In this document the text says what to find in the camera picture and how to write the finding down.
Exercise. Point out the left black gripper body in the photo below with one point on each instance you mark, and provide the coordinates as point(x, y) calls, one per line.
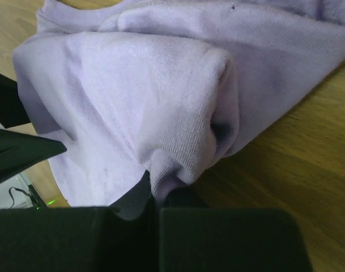
point(12, 112)

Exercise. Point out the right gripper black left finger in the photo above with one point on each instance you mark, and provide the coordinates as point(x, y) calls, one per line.
point(133, 204)

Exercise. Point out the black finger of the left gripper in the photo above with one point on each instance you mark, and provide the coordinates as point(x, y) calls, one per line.
point(20, 151)

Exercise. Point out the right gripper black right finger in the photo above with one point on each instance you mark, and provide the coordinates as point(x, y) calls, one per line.
point(184, 198)

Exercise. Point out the purple t shirt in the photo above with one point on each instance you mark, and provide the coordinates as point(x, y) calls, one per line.
point(167, 87)

